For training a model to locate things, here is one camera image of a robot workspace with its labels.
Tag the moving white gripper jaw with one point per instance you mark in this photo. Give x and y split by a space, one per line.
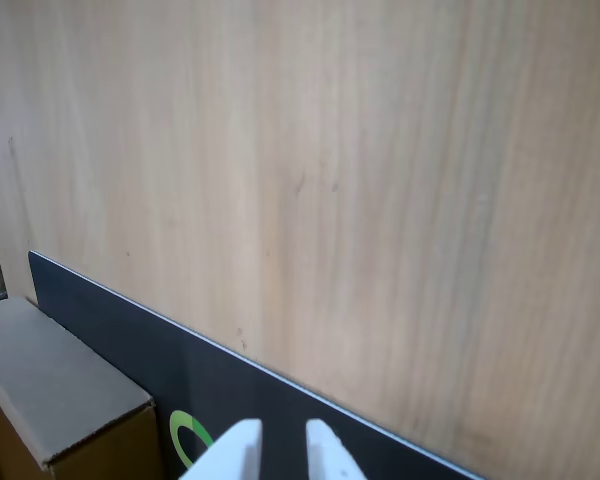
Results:
235 450

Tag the fixed white gripper jaw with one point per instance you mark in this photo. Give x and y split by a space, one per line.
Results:
330 455

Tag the open cardboard box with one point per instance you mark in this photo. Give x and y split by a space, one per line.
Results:
55 360

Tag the black WOWROBO mat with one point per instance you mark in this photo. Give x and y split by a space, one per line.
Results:
130 350

